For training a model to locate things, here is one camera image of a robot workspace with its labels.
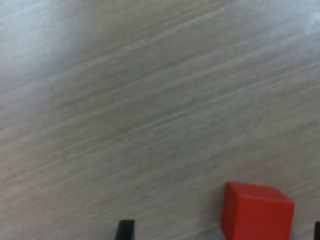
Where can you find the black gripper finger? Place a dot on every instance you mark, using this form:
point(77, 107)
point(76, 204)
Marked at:
point(125, 230)
point(317, 231)

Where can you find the red cube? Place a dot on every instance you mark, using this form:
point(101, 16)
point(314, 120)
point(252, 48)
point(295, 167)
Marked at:
point(257, 215)

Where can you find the blue-grey tape marker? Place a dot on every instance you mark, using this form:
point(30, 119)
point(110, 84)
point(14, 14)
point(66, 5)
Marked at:
point(242, 180)

